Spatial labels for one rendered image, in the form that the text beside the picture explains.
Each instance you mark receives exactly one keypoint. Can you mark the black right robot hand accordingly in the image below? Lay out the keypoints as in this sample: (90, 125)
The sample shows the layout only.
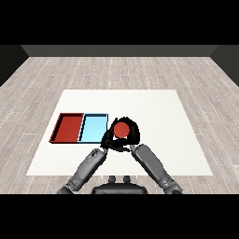
(133, 133)

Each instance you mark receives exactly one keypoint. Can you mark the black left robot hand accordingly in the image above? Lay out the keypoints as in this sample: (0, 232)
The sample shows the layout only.
(108, 137)

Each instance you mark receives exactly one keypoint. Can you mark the red can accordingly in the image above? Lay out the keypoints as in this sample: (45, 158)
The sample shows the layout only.
(121, 130)

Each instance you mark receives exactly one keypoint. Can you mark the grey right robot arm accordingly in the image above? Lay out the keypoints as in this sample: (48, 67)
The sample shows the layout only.
(152, 166)

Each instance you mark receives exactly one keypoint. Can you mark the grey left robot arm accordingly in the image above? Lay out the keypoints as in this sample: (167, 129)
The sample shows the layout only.
(85, 168)

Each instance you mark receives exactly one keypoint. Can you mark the light blue shallow open box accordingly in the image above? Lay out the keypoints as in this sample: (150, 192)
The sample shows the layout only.
(93, 128)

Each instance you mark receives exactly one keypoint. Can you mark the red shallow open box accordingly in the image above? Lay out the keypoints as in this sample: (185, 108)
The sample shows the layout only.
(67, 128)

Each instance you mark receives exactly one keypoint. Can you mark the dark grey robot body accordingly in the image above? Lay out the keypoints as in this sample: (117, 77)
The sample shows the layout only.
(119, 187)

